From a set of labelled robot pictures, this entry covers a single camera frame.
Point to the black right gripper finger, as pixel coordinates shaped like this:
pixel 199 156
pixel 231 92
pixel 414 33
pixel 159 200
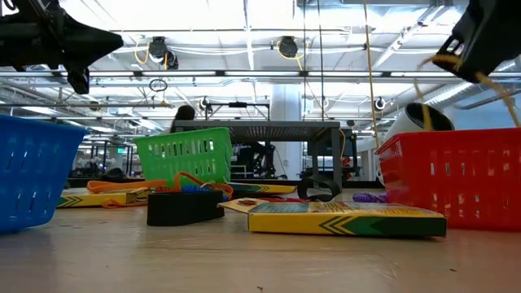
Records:
pixel 484 36

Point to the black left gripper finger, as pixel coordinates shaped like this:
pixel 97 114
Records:
pixel 79 79
pixel 89 40

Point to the tan rubber band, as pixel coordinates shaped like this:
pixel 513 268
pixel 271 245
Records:
pixel 441 60

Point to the blue plastic basket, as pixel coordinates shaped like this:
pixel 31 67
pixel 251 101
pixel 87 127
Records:
pixel 36 175

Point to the orange rubber band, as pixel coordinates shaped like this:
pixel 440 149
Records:
pixel 122 186
pixel 178 183

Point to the yellow green crayon box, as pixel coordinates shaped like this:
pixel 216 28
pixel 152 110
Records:
pixel 346 226
pixel 93 199

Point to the green plastic basket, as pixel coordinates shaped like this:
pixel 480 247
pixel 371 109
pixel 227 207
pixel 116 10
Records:
pixel 183 156

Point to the red plastic basket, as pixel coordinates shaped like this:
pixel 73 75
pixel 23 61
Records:
pixel 447 183

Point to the black rectangular block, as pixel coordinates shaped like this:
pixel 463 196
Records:
pixel 183 209

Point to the wide black rubber band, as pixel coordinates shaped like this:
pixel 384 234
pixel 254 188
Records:
pixel 303 191

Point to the person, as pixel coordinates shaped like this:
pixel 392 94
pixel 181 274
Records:
pixel 184 116

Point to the black background robot station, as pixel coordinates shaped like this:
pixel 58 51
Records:
pixel 252 158

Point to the silver ventilation duct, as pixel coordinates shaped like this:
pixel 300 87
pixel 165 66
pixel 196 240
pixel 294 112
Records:
pixel 447 95

